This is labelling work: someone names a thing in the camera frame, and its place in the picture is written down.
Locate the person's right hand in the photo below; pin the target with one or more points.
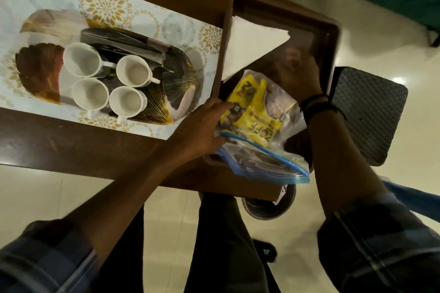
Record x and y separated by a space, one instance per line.
302 78

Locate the person's left hand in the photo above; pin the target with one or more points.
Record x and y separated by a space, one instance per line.
196 134

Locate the person's right fingers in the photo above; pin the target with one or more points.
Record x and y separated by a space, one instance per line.
292 59

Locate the person's left fingers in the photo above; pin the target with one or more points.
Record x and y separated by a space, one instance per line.
216 106

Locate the clear zip bag blue seal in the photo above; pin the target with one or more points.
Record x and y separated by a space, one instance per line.
264 162

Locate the person's left forearm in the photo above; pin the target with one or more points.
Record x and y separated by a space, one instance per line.
127 193

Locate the person's right forearm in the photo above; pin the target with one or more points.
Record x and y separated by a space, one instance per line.
338 162

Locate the brown plastic tray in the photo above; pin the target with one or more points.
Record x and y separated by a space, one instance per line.
309 33

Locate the yellow snack packet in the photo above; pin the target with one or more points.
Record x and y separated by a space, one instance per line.
252 121

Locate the thin black wristband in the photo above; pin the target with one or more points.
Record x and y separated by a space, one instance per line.
311 98

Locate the white paper napkin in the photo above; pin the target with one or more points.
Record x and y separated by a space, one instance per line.
249 44

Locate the thick black wristband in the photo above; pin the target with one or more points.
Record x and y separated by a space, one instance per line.
321 108

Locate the white ceramic cup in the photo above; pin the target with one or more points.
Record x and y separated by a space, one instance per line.
82 60
126 101
134 71
90 95

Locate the grey textured stool seat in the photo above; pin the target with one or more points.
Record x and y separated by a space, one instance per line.
369 114

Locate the round black bin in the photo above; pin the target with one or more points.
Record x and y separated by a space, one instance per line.
264 208

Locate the dark grey flat box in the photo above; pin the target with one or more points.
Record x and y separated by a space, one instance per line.
120 42

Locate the floral white table mat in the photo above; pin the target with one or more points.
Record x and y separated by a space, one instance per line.
144 14

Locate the dark trousers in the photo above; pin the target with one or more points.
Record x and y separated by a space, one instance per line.
223 244

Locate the black shoe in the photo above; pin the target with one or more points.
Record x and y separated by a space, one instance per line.
265 251

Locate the feather print serving tray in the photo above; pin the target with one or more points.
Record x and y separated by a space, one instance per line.
39 69

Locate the blue plaid shirt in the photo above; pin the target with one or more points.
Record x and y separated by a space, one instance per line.
378 248

